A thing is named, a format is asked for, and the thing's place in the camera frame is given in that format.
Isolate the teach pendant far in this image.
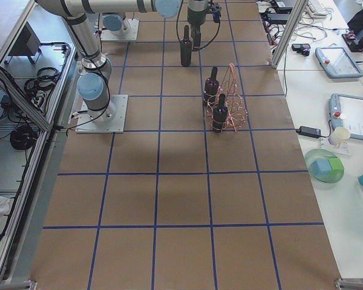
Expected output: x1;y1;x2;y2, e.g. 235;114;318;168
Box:
315;47;363;79

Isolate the teach pendant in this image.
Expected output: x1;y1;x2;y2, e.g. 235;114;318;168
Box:
329;93;363;140
315;47;363;79

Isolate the paper cup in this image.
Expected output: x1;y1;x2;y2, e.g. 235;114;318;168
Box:
328;126;351;147

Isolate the green bowl with blocks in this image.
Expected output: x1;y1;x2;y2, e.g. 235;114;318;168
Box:
304;149;344;184

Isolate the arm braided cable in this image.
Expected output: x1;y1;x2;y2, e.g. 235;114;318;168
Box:
175;0;224;51

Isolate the copper wire wine basket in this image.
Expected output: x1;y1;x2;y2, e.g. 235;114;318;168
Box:
203;63;247;132

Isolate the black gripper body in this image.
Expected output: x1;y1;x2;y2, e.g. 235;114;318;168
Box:
187;4;208;36

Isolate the teach pendant near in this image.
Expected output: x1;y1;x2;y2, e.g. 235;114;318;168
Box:
329;93;363;140

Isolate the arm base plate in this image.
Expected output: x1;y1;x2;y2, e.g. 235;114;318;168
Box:
101;18;139;42
75;95;128;134

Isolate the dark wine bottle carried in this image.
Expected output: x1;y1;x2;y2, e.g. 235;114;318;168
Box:
180;25;192;67

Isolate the black power adapter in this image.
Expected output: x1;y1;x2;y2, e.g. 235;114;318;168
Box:
296;126;321;138

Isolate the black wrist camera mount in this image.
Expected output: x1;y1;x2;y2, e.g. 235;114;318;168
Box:
208;1;222;24

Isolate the dark wine bottle in basket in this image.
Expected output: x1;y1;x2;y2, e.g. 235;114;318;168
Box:
212;94;228;133

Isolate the aluminium frame post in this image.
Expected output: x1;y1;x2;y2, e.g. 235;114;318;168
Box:
270;0;308;69

